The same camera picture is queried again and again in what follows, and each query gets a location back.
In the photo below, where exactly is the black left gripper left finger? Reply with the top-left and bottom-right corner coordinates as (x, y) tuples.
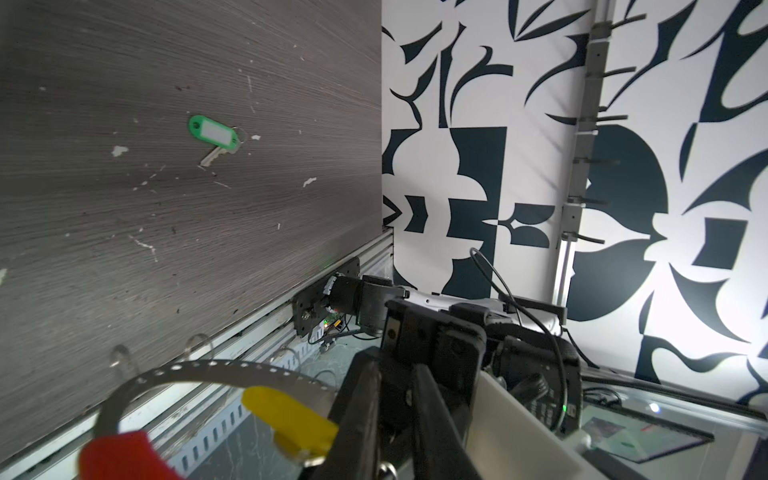
(308, 359), (381, 479)

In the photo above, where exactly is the red capped key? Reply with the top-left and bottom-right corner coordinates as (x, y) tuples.
(78, 431), (182, 480)

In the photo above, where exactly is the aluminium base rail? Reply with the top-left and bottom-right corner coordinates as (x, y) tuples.
(0, 227), (397, 480)

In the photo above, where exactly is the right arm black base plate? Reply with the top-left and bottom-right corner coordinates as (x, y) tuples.
(291, 257), (360, 338)

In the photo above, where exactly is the grey wall hook rack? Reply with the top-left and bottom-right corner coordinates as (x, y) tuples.
(560, 1), (646, 249)

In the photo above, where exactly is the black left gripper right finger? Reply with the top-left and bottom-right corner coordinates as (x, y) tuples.
(412, 364), (481, 480)

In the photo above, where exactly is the green capped key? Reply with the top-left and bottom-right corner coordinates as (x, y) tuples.
(188, 115), (241, 168)

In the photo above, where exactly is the yellow capped key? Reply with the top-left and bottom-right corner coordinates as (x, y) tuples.
(241, 386), (339, 462)

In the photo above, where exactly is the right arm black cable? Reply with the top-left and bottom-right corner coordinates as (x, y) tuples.
(467, 247), (571, 436)

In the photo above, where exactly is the white slotted cable duct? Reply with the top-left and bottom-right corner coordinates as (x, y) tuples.
(161, 341), (319, 478)

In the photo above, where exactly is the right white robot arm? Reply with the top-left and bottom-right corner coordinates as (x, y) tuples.
(324, 275), (583, 437)

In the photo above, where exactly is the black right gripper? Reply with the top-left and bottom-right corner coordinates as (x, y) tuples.
(335, 298), (488, 433)

